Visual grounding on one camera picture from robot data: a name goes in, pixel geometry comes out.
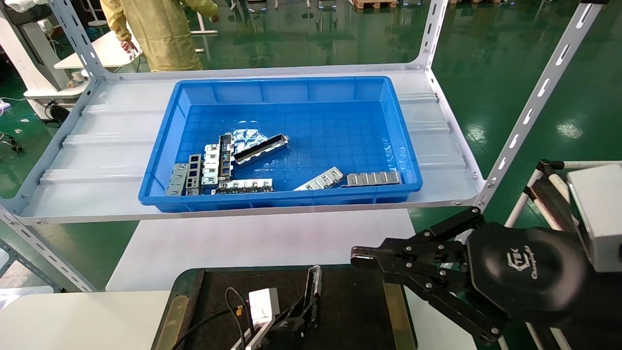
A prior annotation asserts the white machine stand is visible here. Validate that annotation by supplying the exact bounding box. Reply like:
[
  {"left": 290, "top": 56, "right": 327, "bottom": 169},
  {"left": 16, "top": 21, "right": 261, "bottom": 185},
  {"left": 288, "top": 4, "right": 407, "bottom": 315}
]
[{"left": 0, "top": 0, "right": 90, "bottom": 105}]

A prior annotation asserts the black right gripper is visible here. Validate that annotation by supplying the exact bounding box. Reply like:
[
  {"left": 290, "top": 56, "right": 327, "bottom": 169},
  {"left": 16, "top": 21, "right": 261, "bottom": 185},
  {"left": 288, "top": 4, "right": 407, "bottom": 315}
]
[{"left": 351, "top": 207, "right": 622, "bottom": 350}]

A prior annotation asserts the blue plastic tray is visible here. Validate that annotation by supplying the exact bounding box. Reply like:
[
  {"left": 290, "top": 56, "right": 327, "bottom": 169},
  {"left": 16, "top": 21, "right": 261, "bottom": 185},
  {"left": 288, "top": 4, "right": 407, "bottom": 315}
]
[{"left": 138, "top": 76, "right": 423, "bottom": 213}]

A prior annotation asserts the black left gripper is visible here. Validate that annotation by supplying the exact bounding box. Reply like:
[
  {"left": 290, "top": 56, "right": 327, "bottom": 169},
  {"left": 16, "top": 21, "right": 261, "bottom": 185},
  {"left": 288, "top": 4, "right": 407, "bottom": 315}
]
[{"left": 265, "top": 292, "right": 321, "bottom": 350}]

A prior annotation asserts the white desk with T-legs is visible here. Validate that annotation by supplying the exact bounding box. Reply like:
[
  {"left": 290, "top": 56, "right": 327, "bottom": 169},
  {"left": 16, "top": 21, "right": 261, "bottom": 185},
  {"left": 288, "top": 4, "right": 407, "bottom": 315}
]
[{"left": 190, "top": 11, "right": 218, "bottom": 53}]

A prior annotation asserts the black camera cable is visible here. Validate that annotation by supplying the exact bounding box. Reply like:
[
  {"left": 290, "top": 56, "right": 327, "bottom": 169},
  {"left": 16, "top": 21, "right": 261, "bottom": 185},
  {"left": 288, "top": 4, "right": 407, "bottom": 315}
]
[{"left": 171, "top": 287, "right": 249, "bottom": 350}]

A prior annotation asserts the person in yellow coat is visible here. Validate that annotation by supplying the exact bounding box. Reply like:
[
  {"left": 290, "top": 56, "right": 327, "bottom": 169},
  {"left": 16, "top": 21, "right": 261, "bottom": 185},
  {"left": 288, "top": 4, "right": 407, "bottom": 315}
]
[{"left": 100, "top": 0, "right": 220, "bottom": 72}]

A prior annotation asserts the silver camera mount bracket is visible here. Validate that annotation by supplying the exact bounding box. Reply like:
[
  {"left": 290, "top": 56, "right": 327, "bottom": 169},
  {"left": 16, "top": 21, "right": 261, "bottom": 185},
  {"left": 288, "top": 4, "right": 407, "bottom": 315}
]
[{"left": 230, "top": 315, "right": 274, "bottom": 350}]

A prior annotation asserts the dark metal channel part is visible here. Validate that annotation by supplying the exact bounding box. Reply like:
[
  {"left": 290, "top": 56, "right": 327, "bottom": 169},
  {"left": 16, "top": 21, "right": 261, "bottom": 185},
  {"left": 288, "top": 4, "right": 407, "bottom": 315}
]
[{"left": 233, "top": 134, "right": 291, "bottom": 167}]

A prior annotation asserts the cart with white tubes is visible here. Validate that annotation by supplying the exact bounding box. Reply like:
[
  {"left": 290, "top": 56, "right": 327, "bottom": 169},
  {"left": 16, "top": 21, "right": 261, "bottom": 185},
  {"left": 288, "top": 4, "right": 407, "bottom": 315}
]
[{"left": 505, "top": 159, "right": 622, "bottom": 229}]

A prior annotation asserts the silver metal channel part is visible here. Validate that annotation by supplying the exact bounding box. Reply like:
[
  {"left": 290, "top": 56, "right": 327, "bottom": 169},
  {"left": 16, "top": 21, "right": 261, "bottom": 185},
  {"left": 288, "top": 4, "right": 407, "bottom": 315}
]
[{"left": 303, "top": 264, "right": 323, "bottom": 329}]

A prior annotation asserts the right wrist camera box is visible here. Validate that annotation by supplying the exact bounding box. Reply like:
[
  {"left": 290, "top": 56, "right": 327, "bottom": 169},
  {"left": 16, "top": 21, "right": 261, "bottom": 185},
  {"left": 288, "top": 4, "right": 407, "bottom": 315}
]
[{"left": 568, "top": 164, "right": 622, "bottom": 273}]

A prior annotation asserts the dark windowed metal bracket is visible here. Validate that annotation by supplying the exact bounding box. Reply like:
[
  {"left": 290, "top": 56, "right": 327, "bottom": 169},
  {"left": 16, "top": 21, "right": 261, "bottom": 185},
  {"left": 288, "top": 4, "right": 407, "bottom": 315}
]
[{"left": 186, "top": 154, "right": 203, "bottom": 196}]

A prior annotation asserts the white metal shelf rack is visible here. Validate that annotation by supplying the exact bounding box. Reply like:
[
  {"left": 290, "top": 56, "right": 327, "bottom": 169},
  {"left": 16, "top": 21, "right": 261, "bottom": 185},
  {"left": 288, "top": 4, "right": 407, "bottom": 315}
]
[{"left": 0, "top": 0, "right": 609, "bottom": 292}]

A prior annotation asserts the grey ribbed metal strip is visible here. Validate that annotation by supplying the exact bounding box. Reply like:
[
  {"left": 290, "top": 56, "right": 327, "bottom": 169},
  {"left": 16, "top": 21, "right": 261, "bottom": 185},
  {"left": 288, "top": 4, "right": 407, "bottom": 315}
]
[{"left": 341, "top": 171, "right": 402, "bottom": 188}]

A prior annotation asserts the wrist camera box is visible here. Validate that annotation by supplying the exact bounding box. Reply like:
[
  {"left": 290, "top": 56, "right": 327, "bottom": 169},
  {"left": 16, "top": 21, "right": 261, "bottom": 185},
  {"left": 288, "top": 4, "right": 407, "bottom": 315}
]
[
  {"left": 568, "top": 164, "right": 622, "bottom": 273},
  {"left": 248, "top": 288, "right": 281, "bottom": 320}
]

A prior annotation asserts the light grey slotted bracket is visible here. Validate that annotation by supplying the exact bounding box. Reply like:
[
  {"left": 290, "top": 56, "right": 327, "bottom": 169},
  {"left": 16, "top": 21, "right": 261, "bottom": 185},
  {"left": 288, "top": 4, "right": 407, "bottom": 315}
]
[{"left": 166, "top": 163, "right": 190, "bottom": 196}]

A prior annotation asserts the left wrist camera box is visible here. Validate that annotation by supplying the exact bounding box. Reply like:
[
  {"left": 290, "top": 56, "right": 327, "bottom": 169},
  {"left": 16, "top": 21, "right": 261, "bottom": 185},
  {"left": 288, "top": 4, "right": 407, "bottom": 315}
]
[{"left": 248, "top": 288, "right": 281, "bottom": 320}]

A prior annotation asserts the silver flat tabbed strip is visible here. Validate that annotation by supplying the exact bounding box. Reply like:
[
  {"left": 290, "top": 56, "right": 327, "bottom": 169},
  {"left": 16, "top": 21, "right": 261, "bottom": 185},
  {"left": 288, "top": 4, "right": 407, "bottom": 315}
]
[{"left": 211, "top": 178, "right": 274, "bottom": 195}]

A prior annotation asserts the white work table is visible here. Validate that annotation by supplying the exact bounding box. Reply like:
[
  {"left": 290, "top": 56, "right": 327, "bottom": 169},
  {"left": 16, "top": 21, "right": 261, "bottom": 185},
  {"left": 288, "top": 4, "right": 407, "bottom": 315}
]
[{"left": 54, "top": 30, "right": 141, "bottom": 70}]

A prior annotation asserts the clear crumpled plastic bag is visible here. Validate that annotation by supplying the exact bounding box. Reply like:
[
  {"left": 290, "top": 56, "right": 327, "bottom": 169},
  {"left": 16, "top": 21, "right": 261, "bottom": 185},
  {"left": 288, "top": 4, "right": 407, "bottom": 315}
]
[{"left": 231, "top": 128, "right": 269, "bottom": 154}]

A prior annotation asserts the silver angled tabbed bracket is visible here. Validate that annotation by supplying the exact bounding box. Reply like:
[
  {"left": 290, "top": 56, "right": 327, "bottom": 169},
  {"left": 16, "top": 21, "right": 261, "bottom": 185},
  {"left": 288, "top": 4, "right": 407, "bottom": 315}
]
[{"left": 294, "top": 166, "right": 345, "bottom": 192}]

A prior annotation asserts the black container with brass edges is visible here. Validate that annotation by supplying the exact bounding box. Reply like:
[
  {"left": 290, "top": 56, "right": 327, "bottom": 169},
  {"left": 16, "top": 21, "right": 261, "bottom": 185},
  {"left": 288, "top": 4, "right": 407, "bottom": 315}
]
[{"left": 151, "top": 263, "right": 417, "bottom": 350}]

